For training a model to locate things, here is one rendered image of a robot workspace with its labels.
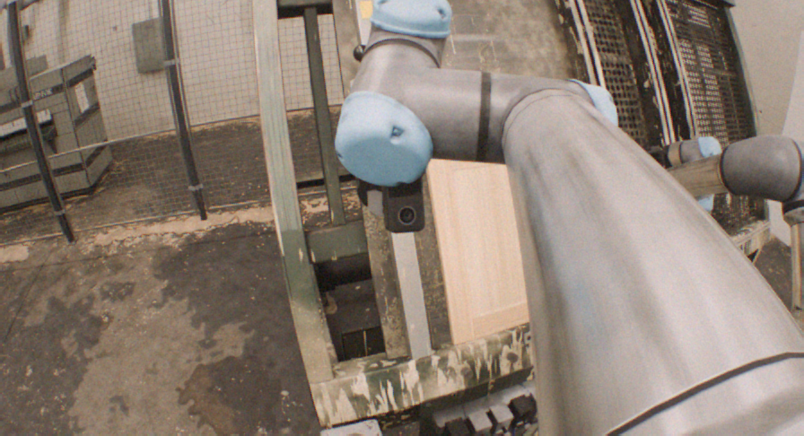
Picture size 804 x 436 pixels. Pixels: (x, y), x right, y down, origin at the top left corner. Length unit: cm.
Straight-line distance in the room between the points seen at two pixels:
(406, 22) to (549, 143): 21
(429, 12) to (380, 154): 14
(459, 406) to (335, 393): 34
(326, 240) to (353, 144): 69
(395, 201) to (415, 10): 22
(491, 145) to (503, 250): 77
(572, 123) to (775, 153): 58
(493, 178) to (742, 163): 62
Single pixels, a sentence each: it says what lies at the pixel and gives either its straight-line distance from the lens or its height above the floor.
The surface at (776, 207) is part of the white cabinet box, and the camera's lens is 468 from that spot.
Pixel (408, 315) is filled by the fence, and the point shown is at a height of 100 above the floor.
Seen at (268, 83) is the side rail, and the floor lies 149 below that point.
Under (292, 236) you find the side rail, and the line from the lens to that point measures 89.
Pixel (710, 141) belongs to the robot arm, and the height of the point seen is 142.
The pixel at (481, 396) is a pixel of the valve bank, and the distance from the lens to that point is 114.
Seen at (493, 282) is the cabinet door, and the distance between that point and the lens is 106.
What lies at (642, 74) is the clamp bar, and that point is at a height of 147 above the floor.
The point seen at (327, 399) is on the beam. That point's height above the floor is 87.
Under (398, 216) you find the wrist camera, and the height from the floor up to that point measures 143.
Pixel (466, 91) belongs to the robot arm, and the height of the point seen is 161.
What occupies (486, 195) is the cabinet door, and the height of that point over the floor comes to 119.
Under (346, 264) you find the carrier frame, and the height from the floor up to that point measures 71.
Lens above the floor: 169
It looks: 31 degrees down
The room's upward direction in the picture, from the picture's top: straight up
